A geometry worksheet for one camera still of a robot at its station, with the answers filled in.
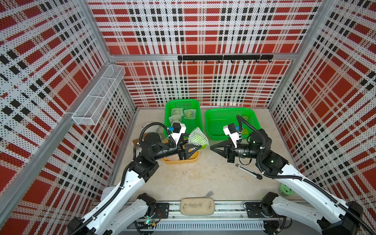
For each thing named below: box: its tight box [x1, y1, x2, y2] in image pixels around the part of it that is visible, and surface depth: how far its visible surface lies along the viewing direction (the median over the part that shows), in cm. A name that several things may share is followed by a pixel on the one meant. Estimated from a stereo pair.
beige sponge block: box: [179, 197, 216, 216], surface depth 73 cm
